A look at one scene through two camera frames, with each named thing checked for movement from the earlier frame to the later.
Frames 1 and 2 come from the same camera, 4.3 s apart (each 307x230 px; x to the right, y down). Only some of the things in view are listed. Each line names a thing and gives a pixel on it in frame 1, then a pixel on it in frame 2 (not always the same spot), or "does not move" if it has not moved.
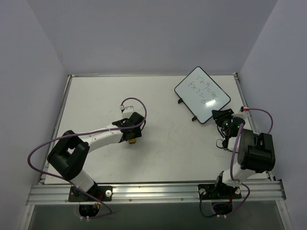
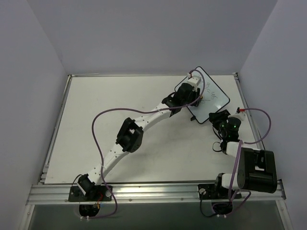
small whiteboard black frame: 201,95 does not move
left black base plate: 103,193 does not move
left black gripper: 132,135 to 196,98
